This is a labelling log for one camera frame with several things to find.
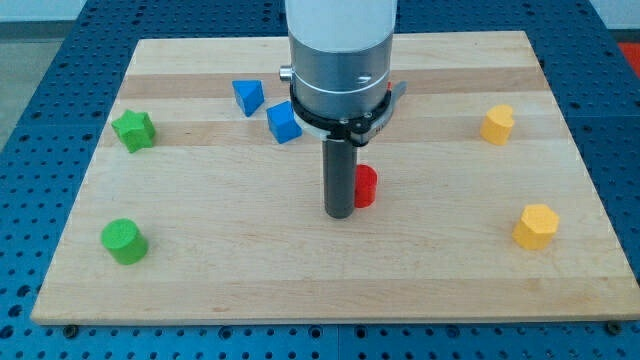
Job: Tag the red cylinder block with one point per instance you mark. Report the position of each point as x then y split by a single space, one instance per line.
365 186

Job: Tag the yellow hexagon block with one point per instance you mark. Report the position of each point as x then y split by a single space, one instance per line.
536 227

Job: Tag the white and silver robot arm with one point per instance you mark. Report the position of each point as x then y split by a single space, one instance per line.
340 54

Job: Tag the wooden board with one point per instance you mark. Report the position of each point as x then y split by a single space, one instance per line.
235 222

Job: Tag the green star block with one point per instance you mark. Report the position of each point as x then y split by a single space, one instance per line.
135 130

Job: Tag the green cylinder block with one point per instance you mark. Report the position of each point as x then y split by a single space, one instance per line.
124 241

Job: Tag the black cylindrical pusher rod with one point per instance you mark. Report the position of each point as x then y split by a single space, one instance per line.
339 168

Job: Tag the blue cube block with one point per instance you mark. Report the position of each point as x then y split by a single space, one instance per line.
282 123

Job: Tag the yellow heart block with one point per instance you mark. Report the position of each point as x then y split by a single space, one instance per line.
497 124

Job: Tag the blue triangle block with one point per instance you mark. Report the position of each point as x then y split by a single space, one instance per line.
249 95

